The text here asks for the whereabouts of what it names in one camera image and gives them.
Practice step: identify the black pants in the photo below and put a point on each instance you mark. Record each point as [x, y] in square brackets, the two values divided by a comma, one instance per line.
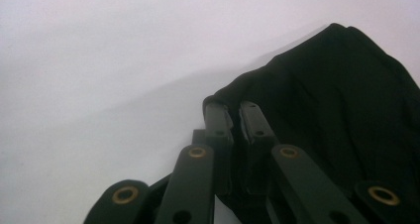
[330, 111]

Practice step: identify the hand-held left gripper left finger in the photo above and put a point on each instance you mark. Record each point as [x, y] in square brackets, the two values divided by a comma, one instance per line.
[218, 128]

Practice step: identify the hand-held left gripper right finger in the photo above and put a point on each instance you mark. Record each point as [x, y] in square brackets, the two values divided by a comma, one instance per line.
[257, 128]

